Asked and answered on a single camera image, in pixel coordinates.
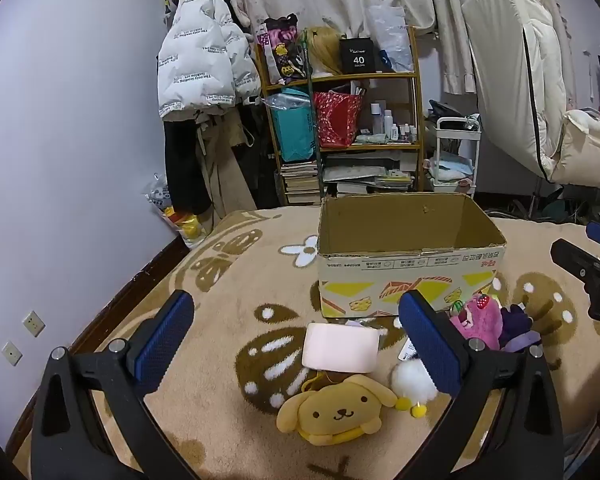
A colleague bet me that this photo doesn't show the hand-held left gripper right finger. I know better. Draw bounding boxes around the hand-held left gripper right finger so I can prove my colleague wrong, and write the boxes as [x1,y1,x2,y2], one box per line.
[397,289,566,480]

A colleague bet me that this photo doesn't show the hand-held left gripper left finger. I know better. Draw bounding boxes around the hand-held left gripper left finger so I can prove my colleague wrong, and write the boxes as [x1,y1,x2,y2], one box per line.
[30,289,196,480]

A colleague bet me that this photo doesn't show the white fluffy plush yellow pompoms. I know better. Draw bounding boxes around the white fluffy plush yellow pompoms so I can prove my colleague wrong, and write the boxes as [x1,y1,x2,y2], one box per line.
[390,357,438,418]

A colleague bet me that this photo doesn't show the pink bear plush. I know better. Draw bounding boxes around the pink bear plush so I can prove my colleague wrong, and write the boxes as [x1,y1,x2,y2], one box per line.
[447,292,504,352]

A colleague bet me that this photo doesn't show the purple and white plush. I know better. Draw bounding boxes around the purple and white plush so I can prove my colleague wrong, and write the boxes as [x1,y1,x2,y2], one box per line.
[497,304,542,353]

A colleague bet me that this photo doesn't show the pink soft pack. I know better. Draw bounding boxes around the pink soft pack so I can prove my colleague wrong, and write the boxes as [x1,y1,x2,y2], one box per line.
[302,323,381,374]

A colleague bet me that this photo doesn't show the printed cardboard box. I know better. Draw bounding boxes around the printed cardboard box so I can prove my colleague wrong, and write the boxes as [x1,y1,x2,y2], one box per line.
[317,192,508,319]

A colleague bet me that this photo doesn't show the yellow dog plush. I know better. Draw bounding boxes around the yellow dog plush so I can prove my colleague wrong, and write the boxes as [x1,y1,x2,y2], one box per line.
[276,374,398,447]

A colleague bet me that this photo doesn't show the cream pillow bundle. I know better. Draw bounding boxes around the cream pillow bundle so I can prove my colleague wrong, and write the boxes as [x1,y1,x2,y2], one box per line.
[550,109,600,190]

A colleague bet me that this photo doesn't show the plastic bag of yellow toys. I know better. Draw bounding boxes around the plastic bag of yellow toys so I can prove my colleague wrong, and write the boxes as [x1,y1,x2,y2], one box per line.
[145,175,213,248]

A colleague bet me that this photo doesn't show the black coat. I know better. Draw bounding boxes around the black coat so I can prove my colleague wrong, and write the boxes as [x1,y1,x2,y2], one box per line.
[162,121,213,216]

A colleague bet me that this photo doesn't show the white trolley cart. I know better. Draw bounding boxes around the white trolley cart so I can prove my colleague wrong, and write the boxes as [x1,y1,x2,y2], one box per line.
[422,116,482,200]

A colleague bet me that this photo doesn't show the pile of books and papers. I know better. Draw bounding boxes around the pile of books and papers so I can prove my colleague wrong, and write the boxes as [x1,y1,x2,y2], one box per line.
[322,152,418,197]

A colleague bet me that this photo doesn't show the beige coat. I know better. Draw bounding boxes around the beige coat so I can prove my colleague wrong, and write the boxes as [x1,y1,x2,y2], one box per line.
[195,107,258,218]

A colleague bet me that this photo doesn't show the black bag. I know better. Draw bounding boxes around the black bag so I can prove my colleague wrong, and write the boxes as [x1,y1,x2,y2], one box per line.
[428,99,468,121]

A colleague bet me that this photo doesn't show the stack of books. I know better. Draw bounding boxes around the stack of books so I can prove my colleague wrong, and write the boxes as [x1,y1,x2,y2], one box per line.
[280,160,321,206]

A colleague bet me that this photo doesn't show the row of cosmetic bottles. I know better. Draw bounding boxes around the row of cosmetic bottles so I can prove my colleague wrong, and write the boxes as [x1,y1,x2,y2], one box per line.
[367,101,418,143]

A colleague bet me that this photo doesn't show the red patterned bag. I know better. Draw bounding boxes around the red patterned bag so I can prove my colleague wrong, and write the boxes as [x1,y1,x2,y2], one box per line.
[312,91,365,148]

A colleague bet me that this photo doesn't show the teal bag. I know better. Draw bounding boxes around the teal bag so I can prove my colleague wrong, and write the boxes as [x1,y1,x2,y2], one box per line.
[270,89,315,162]

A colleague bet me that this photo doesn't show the wooden shelf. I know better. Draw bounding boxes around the wooden shelf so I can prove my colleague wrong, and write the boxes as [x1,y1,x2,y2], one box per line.
[255,25,426,206]

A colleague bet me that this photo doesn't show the clear plastic bag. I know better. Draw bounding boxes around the clear plastic bag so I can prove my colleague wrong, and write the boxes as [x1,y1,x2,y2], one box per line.
[367,5,415,73]

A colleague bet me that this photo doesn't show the white printed puffer jacket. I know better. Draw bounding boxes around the white printed puffer jacket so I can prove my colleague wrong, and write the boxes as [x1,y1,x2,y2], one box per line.
[157,0,263,122]

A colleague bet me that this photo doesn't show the black box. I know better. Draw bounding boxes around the black box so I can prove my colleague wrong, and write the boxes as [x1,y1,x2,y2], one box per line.
[339,36,377,74]

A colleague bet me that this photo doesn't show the dark cartoon print bag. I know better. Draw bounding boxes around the dark cartoon print bag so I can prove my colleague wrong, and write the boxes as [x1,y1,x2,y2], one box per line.
[256,14,308,86]

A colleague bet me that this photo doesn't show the blonde wig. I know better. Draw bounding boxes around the blonde wig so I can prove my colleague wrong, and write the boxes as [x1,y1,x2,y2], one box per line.
[300,26,346,79]

